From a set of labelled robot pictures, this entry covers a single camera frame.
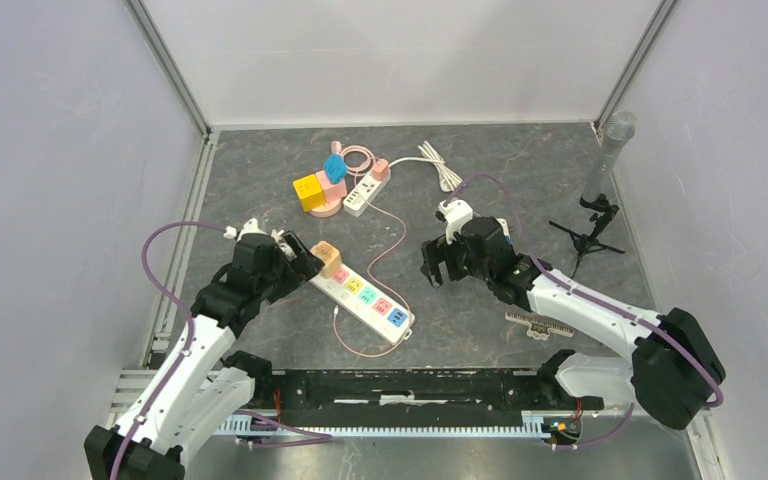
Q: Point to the grey microphone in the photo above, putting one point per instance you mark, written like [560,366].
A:
[618,131]

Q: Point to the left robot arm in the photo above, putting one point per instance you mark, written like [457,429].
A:
[158,436]

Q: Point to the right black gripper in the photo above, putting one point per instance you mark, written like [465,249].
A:
[436,251]

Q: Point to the white comb-like part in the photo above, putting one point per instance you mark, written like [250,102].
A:
[538,328]

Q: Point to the tan cube adapter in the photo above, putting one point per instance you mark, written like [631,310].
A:
[330,257]

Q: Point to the white square plug adapter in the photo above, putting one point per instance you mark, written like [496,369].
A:
[505,228]

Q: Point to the light blue plug adapter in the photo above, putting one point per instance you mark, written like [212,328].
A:
[335,168]

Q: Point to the white cable duct strip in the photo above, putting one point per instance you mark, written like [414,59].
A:
[530,427]

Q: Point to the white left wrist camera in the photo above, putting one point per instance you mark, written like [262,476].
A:
[249,230]

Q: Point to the yellow cube adapter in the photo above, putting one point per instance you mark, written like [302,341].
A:
[309,192]

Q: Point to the large white power strip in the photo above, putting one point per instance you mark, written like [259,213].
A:
[386,316]

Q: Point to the black microphone tripod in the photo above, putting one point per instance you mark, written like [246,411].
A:
[584,244]

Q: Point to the small white power strip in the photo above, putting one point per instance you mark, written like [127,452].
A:
[363,193]

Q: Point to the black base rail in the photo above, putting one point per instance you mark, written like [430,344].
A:
[380,398]

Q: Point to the salmon plug on strip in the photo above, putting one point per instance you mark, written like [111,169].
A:
[380,170]

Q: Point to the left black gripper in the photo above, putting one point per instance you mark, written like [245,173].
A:
[294,273]

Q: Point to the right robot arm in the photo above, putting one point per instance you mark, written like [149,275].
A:
[661,362]

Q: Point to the pink round socket stack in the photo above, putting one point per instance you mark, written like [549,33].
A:
[333,194]

